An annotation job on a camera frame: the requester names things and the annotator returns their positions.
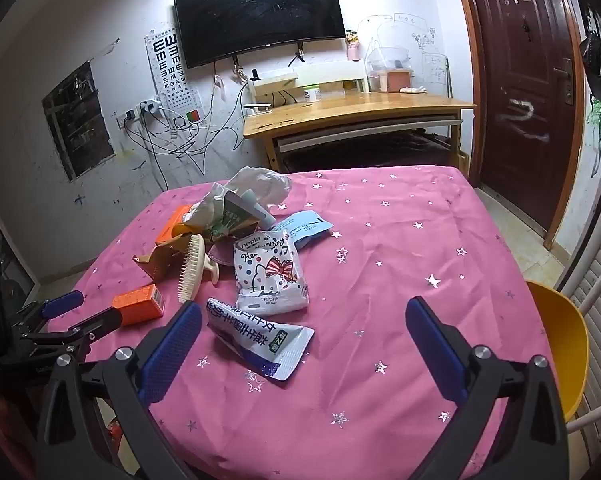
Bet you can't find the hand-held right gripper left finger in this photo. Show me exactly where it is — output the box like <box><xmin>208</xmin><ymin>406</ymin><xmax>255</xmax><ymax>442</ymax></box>
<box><xmin>36</xmin><ymin>301</ymin><xmax>204</xmax><ymax>480</ymax></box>

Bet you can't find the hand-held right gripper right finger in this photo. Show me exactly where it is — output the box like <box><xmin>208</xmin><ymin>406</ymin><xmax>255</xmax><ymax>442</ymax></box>
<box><xmin>404</xmin><ymin>296</ymin><xmax>570</xmax><ymax>480</ymax></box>

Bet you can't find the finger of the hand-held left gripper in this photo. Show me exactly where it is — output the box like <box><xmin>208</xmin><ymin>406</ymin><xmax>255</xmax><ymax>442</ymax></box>
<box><xmin>35</xmin><ymin>290</ymin><xmax>85</xmax><ymax>321</ymax></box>
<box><xmin>63</xmin><ymin>306</ymin><xmax>124</xmax><ymax>348</ymax></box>

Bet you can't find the small orange box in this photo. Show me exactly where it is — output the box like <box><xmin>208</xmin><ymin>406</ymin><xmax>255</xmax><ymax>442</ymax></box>
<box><xmin>112</xmin><ymin>283</ymin><xmax>166</xmax><ymax>327</ymax></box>

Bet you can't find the brown paper packet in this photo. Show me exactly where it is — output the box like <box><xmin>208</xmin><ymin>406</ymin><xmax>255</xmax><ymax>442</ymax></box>
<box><xmin>133</xmin><ymin>237</ymin><xmax>186</xmax><ymax>281</ymax></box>

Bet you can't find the cream hair brush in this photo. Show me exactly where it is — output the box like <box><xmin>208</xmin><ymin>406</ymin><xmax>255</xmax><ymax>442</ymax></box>
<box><xmin>177</xmin><ymin>234</ymin><xmax>221</xmax><ymax>305</ymax></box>

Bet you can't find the white blue sachet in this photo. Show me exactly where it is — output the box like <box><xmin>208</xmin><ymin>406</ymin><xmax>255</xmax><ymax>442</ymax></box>
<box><xmin>205</xmin><ymin>297</ymin><xmax>315</xmax><ymax>383</ymax></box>

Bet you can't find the red wrapper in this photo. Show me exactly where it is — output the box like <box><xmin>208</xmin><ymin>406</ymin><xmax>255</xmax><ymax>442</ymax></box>
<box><xmin>205</xmin><ymin>240</ymin><xmax>237</xmax><ymax>267</ymax></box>

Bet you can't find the large orange box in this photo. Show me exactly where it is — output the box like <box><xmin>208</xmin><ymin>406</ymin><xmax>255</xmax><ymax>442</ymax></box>
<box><xmin>156</xmin><ymin>205</ymin><xmax>194</xmax><ymax>246</ymax></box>

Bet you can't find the bow print tissue pack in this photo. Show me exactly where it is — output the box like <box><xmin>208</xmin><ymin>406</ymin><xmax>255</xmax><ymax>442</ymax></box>
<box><xmin>233</xmin><ymin>230</ymin><xmax>311</xmax><ymax>317</ymax></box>

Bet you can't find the green toothpaste tube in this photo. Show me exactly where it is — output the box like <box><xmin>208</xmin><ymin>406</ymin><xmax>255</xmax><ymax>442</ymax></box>
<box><xmin>213</xmin><ymin>190</ymin><xmax>261</xmax><ymax>241</ymax></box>

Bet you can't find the grey tube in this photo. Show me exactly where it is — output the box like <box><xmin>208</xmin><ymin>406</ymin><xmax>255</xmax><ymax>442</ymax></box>
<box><xmin>240</xmin><ymin>187</ymin><xmax>277</xmax><ymax>231</ymax></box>

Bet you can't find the light blue packet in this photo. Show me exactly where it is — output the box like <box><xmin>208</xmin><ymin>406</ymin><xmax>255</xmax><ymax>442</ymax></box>
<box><xmin>270</xmin><ymin>211</ymin><xmax>333</xmax><ymax>250</ymax></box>

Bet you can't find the clear plastic bag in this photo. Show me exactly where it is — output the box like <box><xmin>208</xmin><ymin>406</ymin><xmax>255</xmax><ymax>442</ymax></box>
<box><xmin>183</xmin><ymin>166</ymin><xmax>292</xmax><ymax>233</ymax></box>

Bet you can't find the person's left forearm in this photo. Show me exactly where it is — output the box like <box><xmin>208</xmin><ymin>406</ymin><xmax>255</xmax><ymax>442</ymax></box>
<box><xmin>0</xmin><ymin>400</ymin><xmax>38</xmax><ymax>480</ymax></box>

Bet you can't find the pink star tablecloth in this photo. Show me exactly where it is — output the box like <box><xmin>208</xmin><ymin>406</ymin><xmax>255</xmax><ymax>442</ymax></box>
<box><xmin>45</xmin><ymin>165</ymin><xmax>553</xmax><ymax>480</ymax></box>

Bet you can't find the eye chart poster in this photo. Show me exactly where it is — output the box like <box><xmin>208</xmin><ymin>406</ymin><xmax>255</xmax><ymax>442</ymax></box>
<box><xmin>145</xmin><ymin>30</ymin><xmax>202</xmax><ymax>123</ymax></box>

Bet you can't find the wooden desk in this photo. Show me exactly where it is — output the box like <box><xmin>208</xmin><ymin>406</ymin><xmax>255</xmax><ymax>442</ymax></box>
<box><xmin>243</xmin><ymin>94</ymin><xmax>478</xmax><ymax>173</ymax></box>

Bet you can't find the pink box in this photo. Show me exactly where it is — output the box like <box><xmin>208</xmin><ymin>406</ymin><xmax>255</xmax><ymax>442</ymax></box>
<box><xmin>380</xmin><ymin>71</ymin><xmax>412</xmax><ymax>93</ymax></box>

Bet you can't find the brown door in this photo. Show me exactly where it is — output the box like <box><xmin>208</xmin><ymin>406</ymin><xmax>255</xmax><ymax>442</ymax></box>
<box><xmin>453</xmin><ymin>0</ymin><xmax>588</xmax><ymax>251</ymax></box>

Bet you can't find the clear plastic container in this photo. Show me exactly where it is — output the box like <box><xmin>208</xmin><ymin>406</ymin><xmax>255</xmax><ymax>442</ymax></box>
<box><xmin>365</xmin><ymin>46</ymin><xmax>412</xmax><ymax>92</ymax></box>

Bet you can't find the white desk shelf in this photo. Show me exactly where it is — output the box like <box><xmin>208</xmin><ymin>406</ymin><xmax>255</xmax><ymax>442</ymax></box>
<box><xmin>250</xmin><ymin>60</ymin><xmax>371</xmax><ymax>106</ymax></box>

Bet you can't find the black hanging bag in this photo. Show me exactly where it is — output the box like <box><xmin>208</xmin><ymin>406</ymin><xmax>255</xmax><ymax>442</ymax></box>
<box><xmin>577</xmin><ymin>7</ymin><xmax>601</xmax><ymax>103</ymax></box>

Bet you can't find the yellow chair white frame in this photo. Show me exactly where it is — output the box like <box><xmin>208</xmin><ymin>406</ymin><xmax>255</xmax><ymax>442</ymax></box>
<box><xmin>525</xmin><ymin>255</ymin><xmax>601</xmax><ymax>436</ymax></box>

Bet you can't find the bundle of black cables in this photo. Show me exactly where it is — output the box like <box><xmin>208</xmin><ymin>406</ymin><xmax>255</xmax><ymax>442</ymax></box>
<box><xmin>124</xmin><ymin>72</ymin><xmax>254</xmax><ymax>193</ymax></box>

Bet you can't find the dark wall recess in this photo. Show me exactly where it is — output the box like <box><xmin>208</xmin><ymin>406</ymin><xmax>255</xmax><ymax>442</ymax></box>
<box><xmin>41</xmin><ymin>60</ymin><xmax>116</xmax><ymax>183</ymax></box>

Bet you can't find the metal door handle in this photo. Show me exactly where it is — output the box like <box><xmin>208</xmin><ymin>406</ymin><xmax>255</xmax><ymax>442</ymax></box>
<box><xmin>553</xmin><ymin>57</ymin><xmax>576</xmax><ymax>106</ymax></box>

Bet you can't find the black wall television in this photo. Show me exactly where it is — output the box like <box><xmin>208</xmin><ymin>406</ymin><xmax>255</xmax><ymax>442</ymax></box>
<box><xmin>173</xmin><ymin>0</ymin><xmax>347</xmax><ymax>70</ymax></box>

